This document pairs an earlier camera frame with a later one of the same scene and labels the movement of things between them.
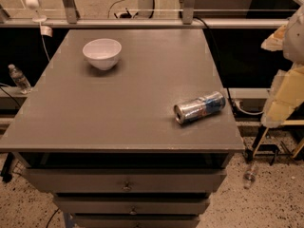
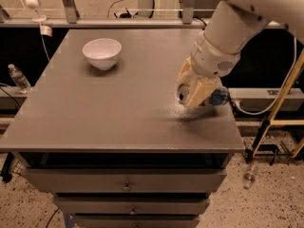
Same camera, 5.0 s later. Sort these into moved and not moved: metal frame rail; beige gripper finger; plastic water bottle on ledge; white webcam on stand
Moved: beige gripper finger
Not moved: white webcam on stand; plastic water bottle on ledge; metal frame rail
